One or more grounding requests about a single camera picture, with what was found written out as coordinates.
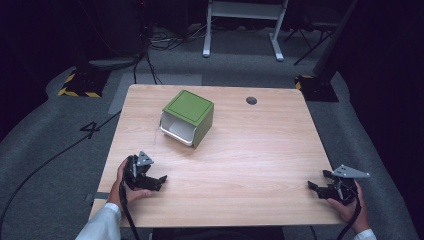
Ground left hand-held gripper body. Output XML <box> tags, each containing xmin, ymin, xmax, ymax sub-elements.
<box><xmin>123</xmin><ymin>150</ymin><xmax>156</xmax><ymax>192</ymax></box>

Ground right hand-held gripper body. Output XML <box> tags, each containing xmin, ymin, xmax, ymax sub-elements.
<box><xmin>327</xmin><ymin>163</ymin><xmax>371</xmax><ymax>206</ymax></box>

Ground white drawer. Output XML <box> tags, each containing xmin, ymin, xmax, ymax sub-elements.
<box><xmin>159</xmin><ymin>110</ymin><xmax>197</xmax><ymax>147</ymax></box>

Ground green storage box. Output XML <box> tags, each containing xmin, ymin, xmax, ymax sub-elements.
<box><xmin>161</xmin><ymin>89</ymin><xmax>215</xmax><ymax>149</ymax></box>

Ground person's left hand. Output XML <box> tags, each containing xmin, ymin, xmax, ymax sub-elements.
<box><xmin>106</xmin><ymin>157</ymin><xmax>154</xmax><ymax>210</ymax></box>

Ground person's right hand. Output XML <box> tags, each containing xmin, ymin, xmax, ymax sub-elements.
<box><xmin>325</xmin><ymin>180</ymin><xmax>371</xmax><ymax>235</ymax></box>

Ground black yellow striped stand base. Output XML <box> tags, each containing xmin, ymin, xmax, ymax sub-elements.
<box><xmin>294</xmin><ymin>74</ymin><xmax>340</xmax><ymax>103</ymax></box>
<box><xmin>57</xmin><ymin>67</ymin><xmax>112</xmax><ymax>99</ymax></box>

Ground black equipment stand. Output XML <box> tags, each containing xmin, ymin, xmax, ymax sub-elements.
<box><xmin>75</xmin><ymin>0</ymin><xmax>155</xmax><ymax>72</ymax></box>

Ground black folding stand legs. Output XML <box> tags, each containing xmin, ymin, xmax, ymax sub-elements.
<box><xmin>284</xmin><ymin>21</ymin><xmax>338</xmax><ymax>67</ymax></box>

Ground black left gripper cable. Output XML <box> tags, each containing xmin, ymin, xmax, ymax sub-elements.
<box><xmin>118</xmin><ymin>179</ymin><xmax>141</xmax><ymax>240</ymax></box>

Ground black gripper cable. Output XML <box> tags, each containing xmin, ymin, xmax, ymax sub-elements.
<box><xmin>336</xmin><ymin>186</ymin><xmax>363</xmax><ymax>240</ymax></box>
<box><xmin>118</xmin><ymin>179</ymin><xmax>141</xmax><ymax>240</ymax></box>

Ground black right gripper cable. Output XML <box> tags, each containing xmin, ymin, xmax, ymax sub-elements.
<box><xmin>336</xmin><ymin>186</ymin><xmax>363</xmax><ymax>240</ymax></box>

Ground long black floor cable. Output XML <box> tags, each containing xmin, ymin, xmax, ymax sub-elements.
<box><xmin>0</xmin><ymin>110</ymin><xmax>122</xmax><ymax>236</ymax></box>

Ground bundle of floor cables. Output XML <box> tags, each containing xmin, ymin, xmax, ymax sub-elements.
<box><xmin>146</xmin><ymin>19</ymin><xmax>214</xmax><ymax>52</ymax></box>

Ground grey slanted metal post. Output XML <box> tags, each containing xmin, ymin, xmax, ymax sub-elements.
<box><xmin>312</xmin><ymin>0</ymin><xmax>360</xmax><ymax>78</ymax></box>

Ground white metal table frame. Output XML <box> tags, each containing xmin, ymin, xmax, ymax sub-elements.
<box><xmin>202</xmin><ymin>0</ymin><xmax>290</xmax><ymax>63</ymax></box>

